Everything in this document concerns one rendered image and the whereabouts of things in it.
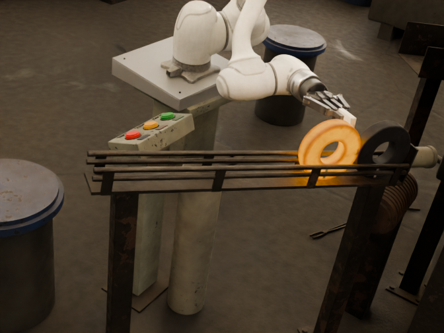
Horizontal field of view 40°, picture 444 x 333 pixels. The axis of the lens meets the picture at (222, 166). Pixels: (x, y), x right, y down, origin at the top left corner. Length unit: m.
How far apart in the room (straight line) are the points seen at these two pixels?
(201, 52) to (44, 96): 1.03
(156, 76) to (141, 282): 0.85
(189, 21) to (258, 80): 0.60
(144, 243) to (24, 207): 0.40
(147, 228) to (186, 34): 0.84
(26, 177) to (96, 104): 1.34
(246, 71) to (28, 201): 0.72
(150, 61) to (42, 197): 1.00
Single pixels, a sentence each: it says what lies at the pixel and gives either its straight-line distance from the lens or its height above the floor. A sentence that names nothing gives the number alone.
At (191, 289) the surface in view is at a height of 0.11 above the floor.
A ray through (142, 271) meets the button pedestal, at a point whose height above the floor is 0.11.
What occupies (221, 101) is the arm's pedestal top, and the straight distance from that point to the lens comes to 2.47.
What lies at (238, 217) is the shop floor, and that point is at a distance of 2.38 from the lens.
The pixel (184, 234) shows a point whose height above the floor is 0.32.
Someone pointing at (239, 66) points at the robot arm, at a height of 0.72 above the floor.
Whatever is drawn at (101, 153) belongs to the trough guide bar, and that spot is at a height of 0.75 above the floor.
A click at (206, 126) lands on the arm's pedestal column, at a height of 0.19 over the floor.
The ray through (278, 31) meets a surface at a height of 0.43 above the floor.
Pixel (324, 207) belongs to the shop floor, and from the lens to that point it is 2.54.
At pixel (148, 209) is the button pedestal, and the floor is 0.35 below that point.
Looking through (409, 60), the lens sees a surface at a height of 0.59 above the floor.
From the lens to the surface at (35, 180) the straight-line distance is 1.76.
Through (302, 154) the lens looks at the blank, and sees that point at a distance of 1.43.
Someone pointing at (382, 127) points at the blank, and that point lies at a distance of 1.51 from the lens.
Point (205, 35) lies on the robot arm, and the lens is 2.35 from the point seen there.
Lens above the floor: 1.44
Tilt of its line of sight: 33 degrees down
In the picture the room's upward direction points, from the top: 9 degrees clockwise
